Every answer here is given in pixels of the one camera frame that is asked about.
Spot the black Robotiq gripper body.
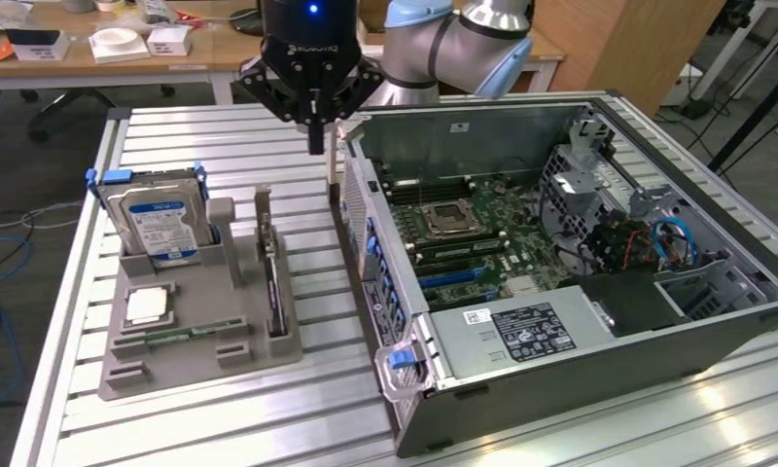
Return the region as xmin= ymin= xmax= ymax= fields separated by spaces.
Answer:
xmin=261 ymin=0 xmax=365 ymax=124

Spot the Nvidia graphics card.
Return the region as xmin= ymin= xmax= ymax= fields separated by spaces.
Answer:
xmin=253 ymin=186 xmax=294 ymax=341

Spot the black round lamp base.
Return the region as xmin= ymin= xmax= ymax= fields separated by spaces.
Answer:
xmin=228 ymin=7 xmax=266 ymax=35

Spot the small white labelled box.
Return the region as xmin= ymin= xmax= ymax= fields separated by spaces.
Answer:
xmin=145 ymin=26 xmax=193 ymax=57

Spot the grey expansion card retainer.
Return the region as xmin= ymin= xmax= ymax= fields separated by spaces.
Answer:
xmin=325 ymin=114 xmax=365 ymax=205

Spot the white box with round tape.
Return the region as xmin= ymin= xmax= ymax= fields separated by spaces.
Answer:
xmin=88 ymin=26 xmax=152 ymax=64

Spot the wooden desk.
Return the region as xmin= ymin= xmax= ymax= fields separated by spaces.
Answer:
xmin=0 ymin=0 xmax=566 ymax=106

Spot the black office chair base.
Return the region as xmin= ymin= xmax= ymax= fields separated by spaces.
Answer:
xmin=24 ymin=87 xmax=120 ymax=143

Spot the CPU socket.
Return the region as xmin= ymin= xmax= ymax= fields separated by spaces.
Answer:
xmin=422 ymin=198 xmax=478 ymax=239

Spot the hard disk with blue caddy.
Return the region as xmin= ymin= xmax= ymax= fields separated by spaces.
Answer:
xmin=84 ymin=164 xmax=210 ymax=268

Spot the white box with black lid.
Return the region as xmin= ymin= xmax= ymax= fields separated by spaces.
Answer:
xmin=4 ymin=28 xmax=72 ymax=62

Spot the green motherboard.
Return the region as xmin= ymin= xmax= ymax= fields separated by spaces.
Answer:
xmin=378 ymin=167 xmax=589 ymax=312

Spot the silver perforated drive cage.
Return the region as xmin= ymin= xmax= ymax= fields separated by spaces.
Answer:
xmin=537 ymin=143 xmax=630 ymax=234

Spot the long blue expansion slot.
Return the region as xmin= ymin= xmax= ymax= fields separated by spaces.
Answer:
xmin=416 ymin=269 xmax=488 ymax=289

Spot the wooden cabinet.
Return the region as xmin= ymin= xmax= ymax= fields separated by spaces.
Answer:
xmin=534 ymin=0 xmax=728 ymax=118

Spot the grey parts rack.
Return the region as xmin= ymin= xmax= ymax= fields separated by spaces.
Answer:
xmin=96 ymin=197 xmax=305 ymax=401

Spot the silver CPU chip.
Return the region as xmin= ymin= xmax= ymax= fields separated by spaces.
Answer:
xmin=124 ymin=287 xmax=172 ymax=328

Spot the green RAM stick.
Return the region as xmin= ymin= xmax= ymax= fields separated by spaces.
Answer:
xmin=142 ymin=324 xmax=245 ymax=344

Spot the grey power supply unit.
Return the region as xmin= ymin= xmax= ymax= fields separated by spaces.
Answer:
xmin=429 ymin=285 xmax=617 ymax=380

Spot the black slanted stand pole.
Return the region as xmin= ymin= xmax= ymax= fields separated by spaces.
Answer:
xmin=706 ymin=4 xmax=778 ymax=172

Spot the open black PC case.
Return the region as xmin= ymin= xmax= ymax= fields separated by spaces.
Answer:
xmin=326 ymin=90 xmax=778 ymax=459

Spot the white floor cable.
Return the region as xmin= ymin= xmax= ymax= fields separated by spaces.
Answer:
xmin=0 ymin=201 xmax=82 ymax=230

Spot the red wire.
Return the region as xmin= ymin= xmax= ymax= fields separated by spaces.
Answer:
xmin=625 ymin=228 xmax=662 ymax=273

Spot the blue wire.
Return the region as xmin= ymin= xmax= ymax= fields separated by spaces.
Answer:
xmin=648 ymin=217 xmax=700 ymax=269

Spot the blue floor cable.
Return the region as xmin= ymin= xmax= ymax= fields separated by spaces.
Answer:
xmin=0 ymin=213 xmax=34 ymax=419

